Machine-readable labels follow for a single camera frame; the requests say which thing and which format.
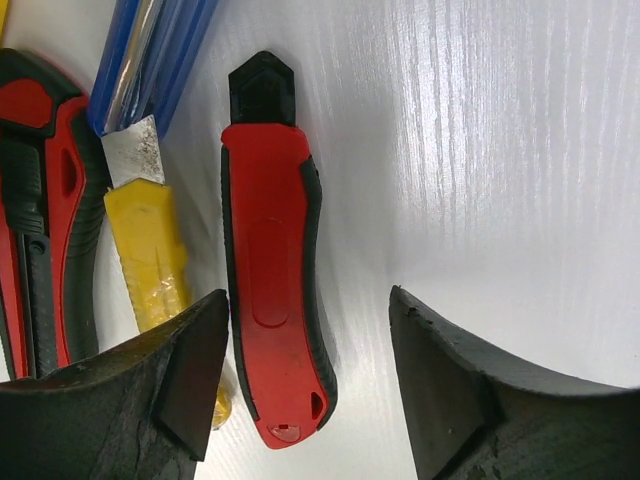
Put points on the blue red precision screwdriver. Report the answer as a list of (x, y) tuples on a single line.
[(150, 50)]

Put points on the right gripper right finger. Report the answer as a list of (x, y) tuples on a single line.
[(476, 411)]

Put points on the large red utility knife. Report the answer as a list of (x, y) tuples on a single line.
[(53, 179)]

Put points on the yellow utility knife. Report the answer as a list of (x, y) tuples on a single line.
[(140, 208)]

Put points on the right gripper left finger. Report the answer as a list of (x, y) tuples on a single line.
[(140, 410)]

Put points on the small red utility knife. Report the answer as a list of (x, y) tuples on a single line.
[(271, 201)]

